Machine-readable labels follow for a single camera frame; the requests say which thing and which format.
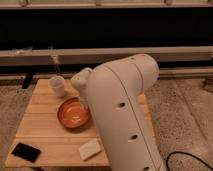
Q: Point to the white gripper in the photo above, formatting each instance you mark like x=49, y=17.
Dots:
x=83, y=99

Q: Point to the orange ceramic bowl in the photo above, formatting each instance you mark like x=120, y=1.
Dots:
x=71, y=114

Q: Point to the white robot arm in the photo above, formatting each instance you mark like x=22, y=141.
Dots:
x=110, y=91

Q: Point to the translucent plastic cup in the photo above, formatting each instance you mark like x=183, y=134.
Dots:
x=56, y=83

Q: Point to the white sponge block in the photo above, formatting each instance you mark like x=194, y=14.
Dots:
x=89, y=149

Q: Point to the wooden table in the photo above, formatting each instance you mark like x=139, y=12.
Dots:
x=40, y=128

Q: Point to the black smartphone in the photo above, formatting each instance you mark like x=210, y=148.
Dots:
x=26, y=152

